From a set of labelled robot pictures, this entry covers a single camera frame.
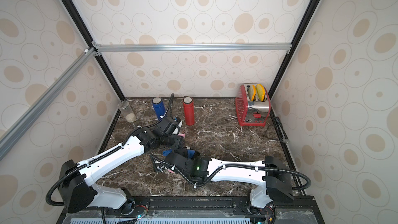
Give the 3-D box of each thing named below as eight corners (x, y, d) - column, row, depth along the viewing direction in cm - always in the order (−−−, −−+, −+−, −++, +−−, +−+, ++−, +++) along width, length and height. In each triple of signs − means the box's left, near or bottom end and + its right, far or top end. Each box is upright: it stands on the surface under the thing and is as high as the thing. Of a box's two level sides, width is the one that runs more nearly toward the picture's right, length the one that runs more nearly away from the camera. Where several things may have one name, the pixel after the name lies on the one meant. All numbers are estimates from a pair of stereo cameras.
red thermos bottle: (185, 125, 106) (182, 103, 89) (186, 118, 110) (183, 95, 93) (194, 125, 106) (192, 103, 89) (194, 118, 110) (193, 95, 93)
